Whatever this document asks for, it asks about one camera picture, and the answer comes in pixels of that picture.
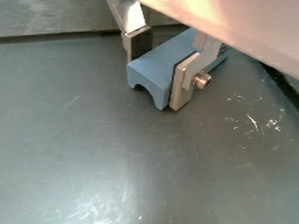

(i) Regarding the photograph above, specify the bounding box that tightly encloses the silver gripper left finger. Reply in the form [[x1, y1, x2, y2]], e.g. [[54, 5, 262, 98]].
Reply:
[[107, 0, 154, 62]]

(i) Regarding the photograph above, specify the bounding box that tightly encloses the blue arch block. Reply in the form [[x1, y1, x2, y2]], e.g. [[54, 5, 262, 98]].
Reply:
[[126, 28, 233, 110]]

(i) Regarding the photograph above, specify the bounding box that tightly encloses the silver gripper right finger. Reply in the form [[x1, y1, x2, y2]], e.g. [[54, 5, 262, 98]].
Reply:
[[170, 31, 226, 111]]

